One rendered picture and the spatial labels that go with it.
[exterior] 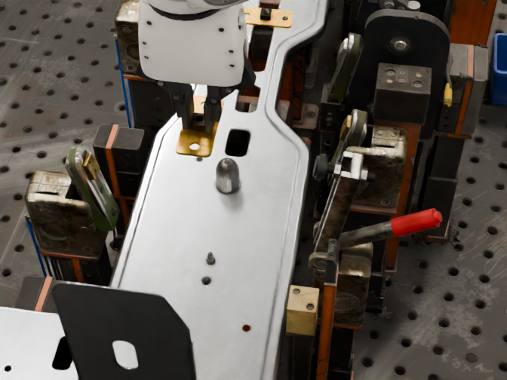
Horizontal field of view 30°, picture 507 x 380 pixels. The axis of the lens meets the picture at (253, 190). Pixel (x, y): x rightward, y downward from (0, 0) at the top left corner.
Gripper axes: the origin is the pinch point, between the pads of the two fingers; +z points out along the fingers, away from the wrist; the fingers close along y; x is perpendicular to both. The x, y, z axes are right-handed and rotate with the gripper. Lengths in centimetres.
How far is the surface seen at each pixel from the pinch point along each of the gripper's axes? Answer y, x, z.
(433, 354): -31, -8, 58
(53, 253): 22.8, -2.7, 34.4
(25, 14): 55, -75, 57
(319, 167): -12.9, 1.1, 6.1
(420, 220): -24.4, 0.7, 13.6
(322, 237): -13.7, 1.9, 17.4
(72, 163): 17.5, -4.0, 16.4
